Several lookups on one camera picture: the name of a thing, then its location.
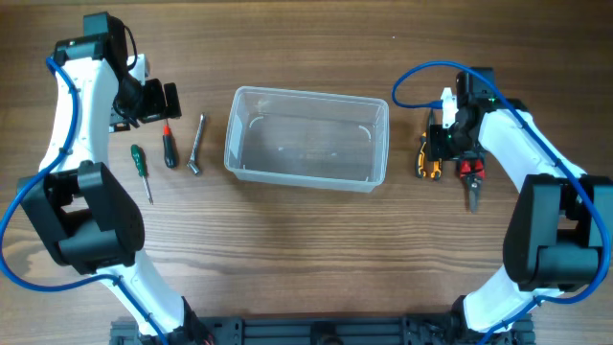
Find red handle wire stripper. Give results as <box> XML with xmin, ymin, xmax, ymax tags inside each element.
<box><xmin>459</xmin><ymin>158</ymin><xmax>486</xmax><ymax>213</ymax></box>

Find orange black needle-nose pliers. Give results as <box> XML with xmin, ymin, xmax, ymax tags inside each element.
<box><xmin>415</xmin><ymin>109</ymin><xmax>443</xmax><ymax>181</ymax></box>

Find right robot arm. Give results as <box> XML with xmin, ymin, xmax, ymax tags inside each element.
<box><xmin>421</xmin><ymin>66</ymin><xmax>612</xmax><ymax>342</ymax></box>

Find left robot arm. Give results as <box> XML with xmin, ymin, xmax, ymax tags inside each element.
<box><xmin>11</xmin><ymin>12</ymin><xmax>215</xmax><ymax>344</ymax></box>

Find clear plastic container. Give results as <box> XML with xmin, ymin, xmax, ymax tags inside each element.
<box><xmin>224</xmin><ymin>86</ymin><xmax>390</xmax><ymax>193</ymax></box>

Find black red screwdriver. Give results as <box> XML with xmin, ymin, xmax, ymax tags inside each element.
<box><xmin>162</xmin><ymin>121</ymin><xmax>178</xmax><ymax>169</ymax></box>

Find silver socket wrench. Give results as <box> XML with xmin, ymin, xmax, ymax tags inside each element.
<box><xmin>187</xmin><ymin>113</ymin><xmax>207</xmax><ymax>175</ymax></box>

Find green handle screwdriver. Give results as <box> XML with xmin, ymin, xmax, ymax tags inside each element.
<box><xmin>130</xmin><ymin>145</ymin><xmax>153</xmax><ymax>204</ymax></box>

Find right blue cable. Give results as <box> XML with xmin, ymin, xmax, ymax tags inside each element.
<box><xmin>391</xmin><ymin>59</ymin><xmax>613</xmax><ymax>345</ymax></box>

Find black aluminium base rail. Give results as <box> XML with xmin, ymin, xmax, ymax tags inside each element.
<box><xmin>109</xmin><ymin>313</ymin><xmax>535</xmax><ymax>345</ymax></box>

